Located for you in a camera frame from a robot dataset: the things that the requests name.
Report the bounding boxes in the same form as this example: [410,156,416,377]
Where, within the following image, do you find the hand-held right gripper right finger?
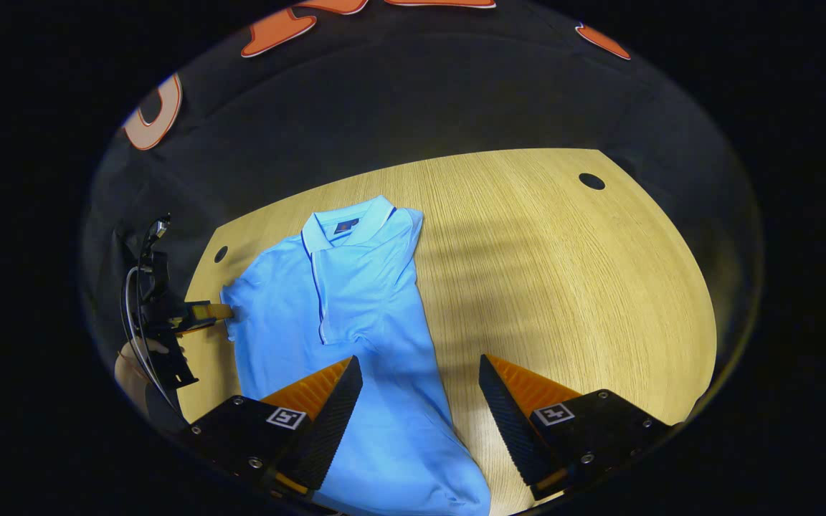
[478,353,673,502]

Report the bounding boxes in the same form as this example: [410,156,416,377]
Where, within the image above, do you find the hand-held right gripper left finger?
[182,355,364,502]

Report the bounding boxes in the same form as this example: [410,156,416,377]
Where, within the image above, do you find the light blue T-shirt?
[221,195,493,516]

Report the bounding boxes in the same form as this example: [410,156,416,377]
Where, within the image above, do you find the black cable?
[120,214,174,413]

